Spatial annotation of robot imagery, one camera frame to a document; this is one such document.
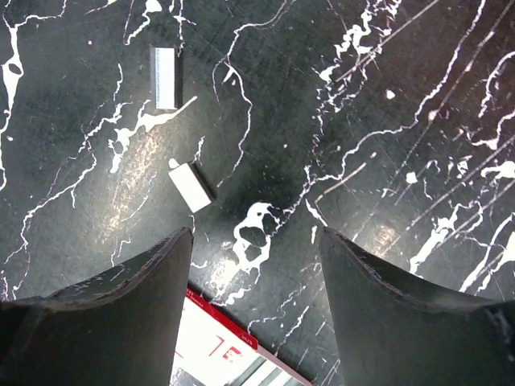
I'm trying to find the long silver staple strip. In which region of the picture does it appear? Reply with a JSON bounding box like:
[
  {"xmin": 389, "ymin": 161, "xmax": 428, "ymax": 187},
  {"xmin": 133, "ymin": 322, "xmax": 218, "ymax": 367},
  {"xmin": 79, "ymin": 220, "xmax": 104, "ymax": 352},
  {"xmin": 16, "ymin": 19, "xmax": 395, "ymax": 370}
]
[{"xmin": 150, "ymin": 47, "xmax": 182, "ymax": 110}]

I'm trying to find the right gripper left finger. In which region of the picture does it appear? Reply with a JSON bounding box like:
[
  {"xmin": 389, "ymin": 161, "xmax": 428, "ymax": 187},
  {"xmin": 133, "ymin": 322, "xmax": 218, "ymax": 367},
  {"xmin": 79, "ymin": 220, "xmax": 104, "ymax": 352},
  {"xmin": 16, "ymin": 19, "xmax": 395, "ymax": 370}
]
[{"xmin": 1, "ymin": 228, "xmax": 193, "ymax": 385}]

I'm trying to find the red white staple box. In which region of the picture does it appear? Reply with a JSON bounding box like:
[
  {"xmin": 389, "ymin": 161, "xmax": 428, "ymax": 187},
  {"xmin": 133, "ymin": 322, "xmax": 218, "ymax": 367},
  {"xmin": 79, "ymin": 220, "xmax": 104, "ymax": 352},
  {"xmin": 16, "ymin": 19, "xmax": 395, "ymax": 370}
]
[{"xmin": 170, "ymin": 288, "xmax": 311, "ymax": 386}]

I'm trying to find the short silver staple strip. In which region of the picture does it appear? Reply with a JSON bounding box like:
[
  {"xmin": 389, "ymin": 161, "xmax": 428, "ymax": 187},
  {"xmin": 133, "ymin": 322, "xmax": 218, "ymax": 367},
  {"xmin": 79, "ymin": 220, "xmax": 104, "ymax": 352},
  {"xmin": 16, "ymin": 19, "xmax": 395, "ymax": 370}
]
[{"xmin": 168, "ymin": 158, "xmax": 215, "ymax": 214}]

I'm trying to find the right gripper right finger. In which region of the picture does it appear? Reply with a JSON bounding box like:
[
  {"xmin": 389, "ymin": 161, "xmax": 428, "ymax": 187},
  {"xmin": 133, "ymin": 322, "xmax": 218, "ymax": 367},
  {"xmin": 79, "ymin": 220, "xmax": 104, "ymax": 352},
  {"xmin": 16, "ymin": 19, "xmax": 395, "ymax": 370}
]
[{"xmin": 319, "ymin": 228, "xmax": 514, "ymax": 385}]

